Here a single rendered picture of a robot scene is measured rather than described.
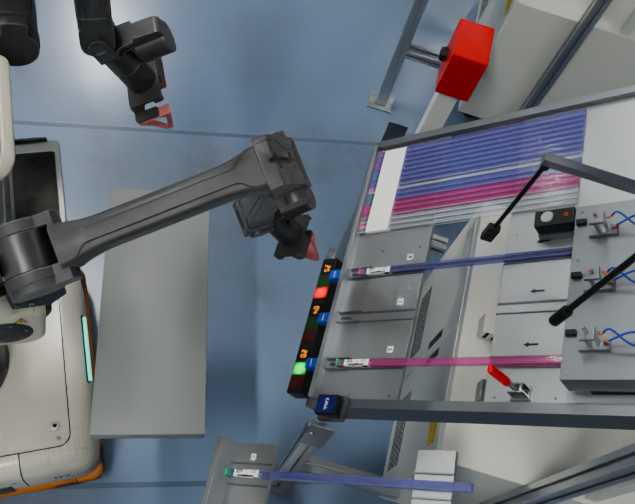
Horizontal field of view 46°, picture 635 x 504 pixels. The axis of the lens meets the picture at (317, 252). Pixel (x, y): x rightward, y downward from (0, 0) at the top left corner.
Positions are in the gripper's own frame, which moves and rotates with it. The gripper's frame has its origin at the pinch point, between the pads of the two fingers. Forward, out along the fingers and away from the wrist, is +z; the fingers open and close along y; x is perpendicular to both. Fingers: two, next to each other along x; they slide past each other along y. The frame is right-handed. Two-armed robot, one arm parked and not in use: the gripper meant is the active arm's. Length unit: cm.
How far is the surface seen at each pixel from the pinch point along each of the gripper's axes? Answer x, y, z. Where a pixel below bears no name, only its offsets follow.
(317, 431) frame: -5.1, -36.0, 10.2
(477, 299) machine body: -20.2, 9.8, 38.9
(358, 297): -7.7, -5.6, 8.9
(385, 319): -16.2, -11.6, 8.8
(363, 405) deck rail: -16.3, -31.0, 8.0
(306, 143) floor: 61, 83, 45
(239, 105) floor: 81, 90, 26
